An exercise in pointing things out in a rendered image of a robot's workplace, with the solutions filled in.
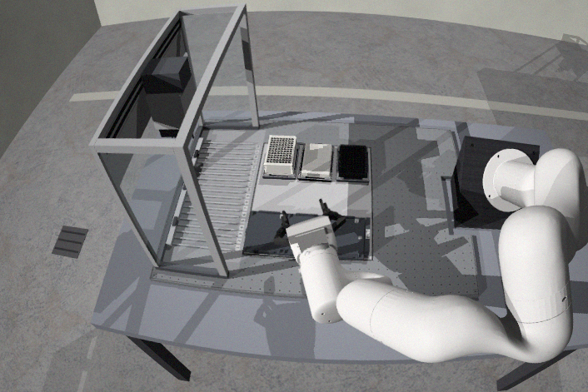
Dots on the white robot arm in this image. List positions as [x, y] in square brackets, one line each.
[533, 246]

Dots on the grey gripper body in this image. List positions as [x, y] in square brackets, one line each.
[295, 247]

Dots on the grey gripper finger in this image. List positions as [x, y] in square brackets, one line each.
[278, 240]
[332, 216]

